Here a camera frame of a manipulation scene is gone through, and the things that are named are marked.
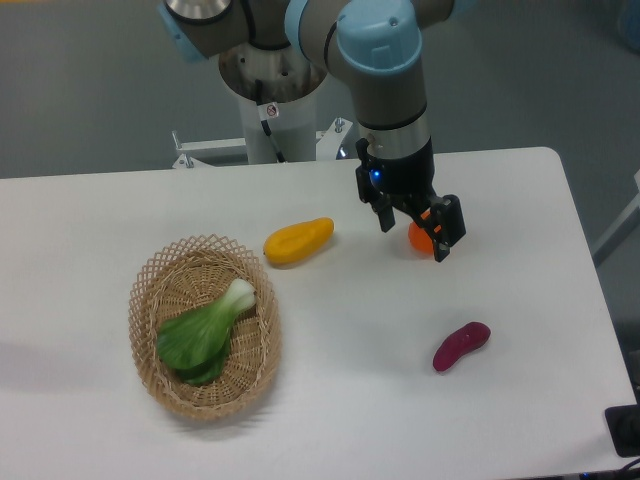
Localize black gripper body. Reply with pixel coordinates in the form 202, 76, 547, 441
356, 138, 437, 216

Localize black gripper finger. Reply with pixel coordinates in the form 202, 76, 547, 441
422, 195, 466, 262
371, 195, 395, 232

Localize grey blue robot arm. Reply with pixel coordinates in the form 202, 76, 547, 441
158, 1, 466, 261

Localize woven wicker basket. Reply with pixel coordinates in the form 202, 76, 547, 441
129, 235, 282, 421

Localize green bok choy vegetable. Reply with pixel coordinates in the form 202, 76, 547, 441
156, 279, 256, 386

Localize orange toy fruit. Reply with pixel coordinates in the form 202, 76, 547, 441
408, 221, 434, 256

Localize yellow papaya half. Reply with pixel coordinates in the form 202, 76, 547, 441
263, 217, 334, 265

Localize purple sweet potato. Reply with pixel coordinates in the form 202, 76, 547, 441
432, 322, 492, 373

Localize black device at table edge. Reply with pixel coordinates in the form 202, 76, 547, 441
604, 404, 639, 458

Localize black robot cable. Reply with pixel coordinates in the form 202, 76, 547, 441
253, 78, 287, 164

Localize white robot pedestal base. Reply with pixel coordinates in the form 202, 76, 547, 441
172, 43, 354, 169

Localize white table leg frame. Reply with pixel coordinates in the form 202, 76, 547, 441
591, 172, 639, 268

